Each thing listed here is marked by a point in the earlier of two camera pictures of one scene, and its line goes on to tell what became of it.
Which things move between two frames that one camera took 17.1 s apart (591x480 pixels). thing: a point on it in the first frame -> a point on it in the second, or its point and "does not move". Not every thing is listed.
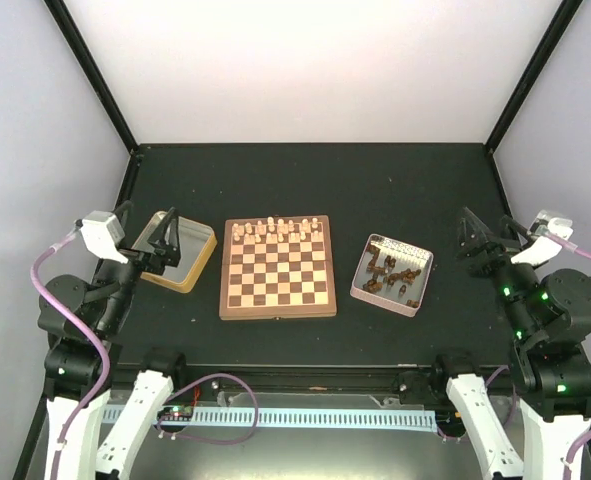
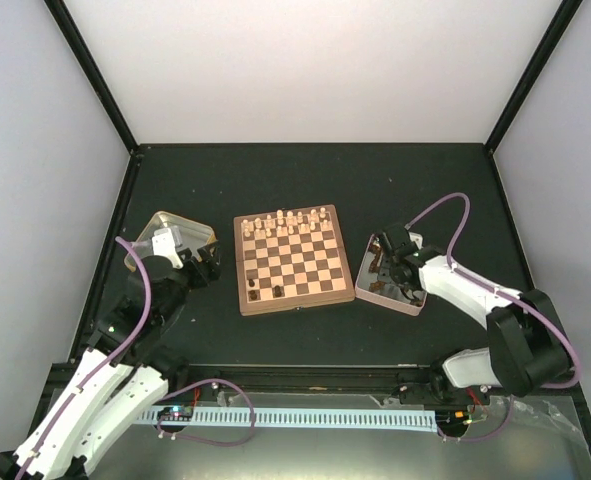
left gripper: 165,251 -> 213,266
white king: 281,227 -> 291,219
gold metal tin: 197,242 does not move
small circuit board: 175,412 does not move
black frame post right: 566,10 does not move
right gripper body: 486,267 -> 396,280
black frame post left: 90,62 does not move
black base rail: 303,378 does not move
